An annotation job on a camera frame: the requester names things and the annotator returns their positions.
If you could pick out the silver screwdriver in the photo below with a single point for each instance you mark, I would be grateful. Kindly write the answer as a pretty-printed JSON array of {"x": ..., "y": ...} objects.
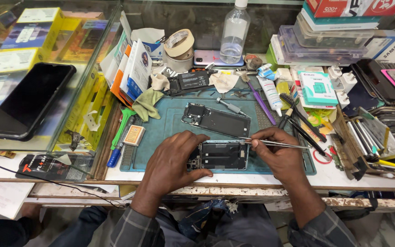
[{"x": 231, "y": 107}]

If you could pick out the green circuit board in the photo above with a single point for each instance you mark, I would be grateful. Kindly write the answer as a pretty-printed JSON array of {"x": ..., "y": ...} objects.
[{"x": 336, "y": 159}]

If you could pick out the person's left hand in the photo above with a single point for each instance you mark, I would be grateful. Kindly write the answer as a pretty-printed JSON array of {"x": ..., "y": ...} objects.
[{"x": 168, "y": 164}]

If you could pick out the white charger adapter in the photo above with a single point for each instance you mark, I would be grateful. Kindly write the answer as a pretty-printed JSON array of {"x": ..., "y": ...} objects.
[
  {"x": 343, "y": 98},
  {"x": 347, "y": 81},
  {"x": 334, "y": 72}
]

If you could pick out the red white box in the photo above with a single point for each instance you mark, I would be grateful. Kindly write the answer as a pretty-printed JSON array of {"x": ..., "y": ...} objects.
[{"x": 348, "y": 7}]

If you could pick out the person's right hand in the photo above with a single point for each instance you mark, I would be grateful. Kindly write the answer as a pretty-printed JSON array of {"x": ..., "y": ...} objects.
[{"x": 284, "y": 157}]

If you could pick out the stack of clear plastic boxes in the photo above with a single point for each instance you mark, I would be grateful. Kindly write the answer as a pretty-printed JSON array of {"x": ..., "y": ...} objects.
[{"x": 320, "y": 46}]

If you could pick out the beige masking tape roll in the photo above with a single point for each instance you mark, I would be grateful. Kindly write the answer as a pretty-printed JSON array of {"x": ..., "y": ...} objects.
[{"x": 178, "y": 43}]

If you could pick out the black smartphone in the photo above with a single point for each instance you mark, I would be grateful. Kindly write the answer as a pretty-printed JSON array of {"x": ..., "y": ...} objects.
[{"x": 26, "y": 101}]

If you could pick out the green cloth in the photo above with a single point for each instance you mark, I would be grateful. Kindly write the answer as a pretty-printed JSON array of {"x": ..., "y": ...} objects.
[{"x": 147, "y": 104}]

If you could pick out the grey tape roll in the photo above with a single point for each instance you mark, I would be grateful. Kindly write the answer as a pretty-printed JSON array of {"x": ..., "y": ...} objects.
[{"x": 178, "y": 64}]

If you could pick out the stack of white blue packets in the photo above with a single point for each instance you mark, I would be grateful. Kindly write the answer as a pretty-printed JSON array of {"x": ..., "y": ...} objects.
[{"x": 134, "y": 68}]

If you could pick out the white cloth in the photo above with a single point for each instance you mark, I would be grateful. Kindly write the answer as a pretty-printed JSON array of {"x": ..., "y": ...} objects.
[{"x": 224, "y": 82}]

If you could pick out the teal white box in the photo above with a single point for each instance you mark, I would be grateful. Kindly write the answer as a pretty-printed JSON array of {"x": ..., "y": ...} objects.
[{"x": 317, "y": 88}]

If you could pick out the beige cloth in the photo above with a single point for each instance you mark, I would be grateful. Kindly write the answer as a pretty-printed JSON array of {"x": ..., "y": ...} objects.
[{"x": 159, "y": 82}]

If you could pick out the green plastic pry tool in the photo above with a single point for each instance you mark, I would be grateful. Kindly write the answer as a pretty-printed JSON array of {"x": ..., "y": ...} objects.
[{"x": 123, "y": 125}]

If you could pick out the blue pen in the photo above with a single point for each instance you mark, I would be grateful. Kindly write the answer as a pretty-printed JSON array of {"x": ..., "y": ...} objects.
[{"x": 118, "y": 147}]

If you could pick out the black red packet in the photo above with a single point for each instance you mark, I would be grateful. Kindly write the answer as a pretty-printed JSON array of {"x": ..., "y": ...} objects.
[{"x": 55, "y": 168}]

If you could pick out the white paper sheet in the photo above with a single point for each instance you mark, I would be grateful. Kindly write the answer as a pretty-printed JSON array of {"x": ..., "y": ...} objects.
[{"x": 2, "y": 199}]

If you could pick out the black brush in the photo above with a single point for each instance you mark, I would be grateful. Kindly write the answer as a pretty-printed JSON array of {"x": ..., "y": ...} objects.
[{"x": 302, "y": 116}]

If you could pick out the crumpled blue white tube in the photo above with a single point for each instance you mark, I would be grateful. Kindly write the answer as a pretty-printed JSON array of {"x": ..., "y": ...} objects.
[{"x": 266, "y": 72}]

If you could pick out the white paper bag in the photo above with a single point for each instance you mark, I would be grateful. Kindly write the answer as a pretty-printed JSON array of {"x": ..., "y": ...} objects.
[{"x": 149, "y": 37}]

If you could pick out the glass display case with boxes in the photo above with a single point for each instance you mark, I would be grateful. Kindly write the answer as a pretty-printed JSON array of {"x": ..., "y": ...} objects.
[{"x": 29, "y": 37}]

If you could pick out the small orange white box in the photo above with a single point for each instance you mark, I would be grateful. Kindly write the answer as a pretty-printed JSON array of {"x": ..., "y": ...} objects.
[{"x": 134, "y": 135}]

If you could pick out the pink smartphone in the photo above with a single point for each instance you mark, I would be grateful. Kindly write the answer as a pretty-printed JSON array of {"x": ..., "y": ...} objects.
[{"x": 206, "y": 58}]

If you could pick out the person's legs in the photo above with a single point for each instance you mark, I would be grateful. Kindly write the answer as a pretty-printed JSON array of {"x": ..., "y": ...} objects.
[{"x": 238, "y": 226}]

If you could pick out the purple toothbrush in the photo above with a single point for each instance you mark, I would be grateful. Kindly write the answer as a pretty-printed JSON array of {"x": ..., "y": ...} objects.
[{"x": 260, "y": 101}]

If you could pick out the stack of phone screens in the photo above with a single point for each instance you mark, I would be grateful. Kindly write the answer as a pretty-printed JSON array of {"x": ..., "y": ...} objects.
[{"x": 386, "y": 92}]

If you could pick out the white glue tube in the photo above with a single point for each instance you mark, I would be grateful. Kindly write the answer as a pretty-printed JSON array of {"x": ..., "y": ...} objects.
[{"x": 271, "y": 94}]

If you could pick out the black spudger tool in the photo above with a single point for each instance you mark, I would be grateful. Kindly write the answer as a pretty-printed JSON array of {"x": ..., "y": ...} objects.
[{"x": 307, "y": 137}]

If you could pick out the cardboard holder with tools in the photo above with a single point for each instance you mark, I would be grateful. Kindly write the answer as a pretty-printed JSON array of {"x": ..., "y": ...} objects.
[{"x": 365, "y": 144}]

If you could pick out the blue repair mat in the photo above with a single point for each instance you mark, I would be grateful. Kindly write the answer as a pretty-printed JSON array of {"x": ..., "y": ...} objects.
[{"x": 163, "y": 133}]

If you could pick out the metal tweezers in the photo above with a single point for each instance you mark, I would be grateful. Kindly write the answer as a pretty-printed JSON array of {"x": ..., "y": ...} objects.
[{"x": 283, "y": 144}]

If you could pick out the dark phone back cover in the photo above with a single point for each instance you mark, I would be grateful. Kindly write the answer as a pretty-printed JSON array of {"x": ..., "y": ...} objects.
[{"x": 223, "y": 121}]

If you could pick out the smartphone frame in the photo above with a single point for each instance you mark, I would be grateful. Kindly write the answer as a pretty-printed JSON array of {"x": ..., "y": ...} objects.
[{"x": 223, "y": 156}]

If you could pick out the clear plastic bottle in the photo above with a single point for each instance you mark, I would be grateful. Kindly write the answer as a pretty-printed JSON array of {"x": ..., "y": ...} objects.
[{"x": 234, "y": 34}]

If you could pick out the black phone battery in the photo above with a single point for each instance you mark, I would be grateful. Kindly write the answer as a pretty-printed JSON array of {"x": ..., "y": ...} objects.
[{"x": 192, "y": 80}]

